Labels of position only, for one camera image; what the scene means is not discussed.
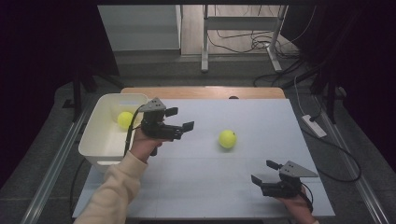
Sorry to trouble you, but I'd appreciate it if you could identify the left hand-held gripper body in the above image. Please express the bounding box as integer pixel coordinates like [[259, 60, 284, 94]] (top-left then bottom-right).
[[137, 97, 185, 157]]

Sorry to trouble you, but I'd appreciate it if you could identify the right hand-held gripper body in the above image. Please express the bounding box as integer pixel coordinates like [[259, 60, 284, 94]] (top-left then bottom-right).
[[260, 160, 319, 199]]

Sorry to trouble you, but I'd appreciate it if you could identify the yellow tennis ball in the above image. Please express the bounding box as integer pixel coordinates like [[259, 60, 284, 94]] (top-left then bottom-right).
[[117, 111, 134, 131], [218, 129, 238, 149]]

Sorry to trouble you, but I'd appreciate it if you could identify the white plastic bin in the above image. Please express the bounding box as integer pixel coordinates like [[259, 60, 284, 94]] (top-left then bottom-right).
[[78, 92, 149, 174]]

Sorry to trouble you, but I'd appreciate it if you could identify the person's left hand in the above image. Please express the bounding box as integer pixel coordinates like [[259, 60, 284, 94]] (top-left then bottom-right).
[[128, 126, 163, 164]]

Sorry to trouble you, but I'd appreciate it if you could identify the person's right hand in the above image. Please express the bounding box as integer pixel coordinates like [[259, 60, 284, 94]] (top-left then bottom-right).
[[275, 186, 316, 224]]

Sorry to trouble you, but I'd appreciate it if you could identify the white board mat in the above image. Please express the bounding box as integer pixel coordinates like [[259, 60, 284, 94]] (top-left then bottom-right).
[[72, 98, 336, 219]]

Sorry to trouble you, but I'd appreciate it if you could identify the wooden table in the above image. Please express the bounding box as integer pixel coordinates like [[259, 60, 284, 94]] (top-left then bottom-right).
[[120, 86, 287, 100]]

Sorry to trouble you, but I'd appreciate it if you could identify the white power strip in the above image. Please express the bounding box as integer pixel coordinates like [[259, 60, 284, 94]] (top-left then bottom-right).
[[301, 114, 329, 139]]

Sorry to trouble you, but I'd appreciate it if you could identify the black stand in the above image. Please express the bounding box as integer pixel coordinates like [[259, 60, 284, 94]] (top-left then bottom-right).
[[281, 59, 348, 125], [62, 66, 125, 123]]

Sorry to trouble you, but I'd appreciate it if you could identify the white cabinet panel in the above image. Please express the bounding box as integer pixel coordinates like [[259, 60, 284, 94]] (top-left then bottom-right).
[[97, 4, 183, 52]]

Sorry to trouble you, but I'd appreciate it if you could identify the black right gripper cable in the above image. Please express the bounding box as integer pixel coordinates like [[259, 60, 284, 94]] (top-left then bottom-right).
[[299, 182, 314, 214]]

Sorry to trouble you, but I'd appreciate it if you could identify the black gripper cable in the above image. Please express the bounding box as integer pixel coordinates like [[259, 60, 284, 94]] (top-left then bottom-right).
[[299, 182, 314, 214], [69, 104, 148, 217]]

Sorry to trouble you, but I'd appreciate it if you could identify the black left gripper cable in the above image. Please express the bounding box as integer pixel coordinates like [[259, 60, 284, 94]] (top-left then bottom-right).
[[69, 104, 148, 217]]

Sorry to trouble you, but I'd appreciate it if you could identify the black floor cable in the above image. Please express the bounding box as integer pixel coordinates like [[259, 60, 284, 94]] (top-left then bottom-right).
[[292, 74, 362, 184]]

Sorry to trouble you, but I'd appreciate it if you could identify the metal floor rail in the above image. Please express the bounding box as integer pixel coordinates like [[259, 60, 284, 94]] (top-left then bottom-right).
[[19, 102, 94, 224], [311, 92, 391, 224]]

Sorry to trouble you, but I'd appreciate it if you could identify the tangle of black cables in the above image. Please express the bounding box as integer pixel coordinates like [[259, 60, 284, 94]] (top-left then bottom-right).
[[206, 4, 318, 88]]

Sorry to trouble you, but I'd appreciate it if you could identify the white metal stand frame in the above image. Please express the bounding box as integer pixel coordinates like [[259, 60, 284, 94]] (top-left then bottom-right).
[[200, 4, 289, 74]]

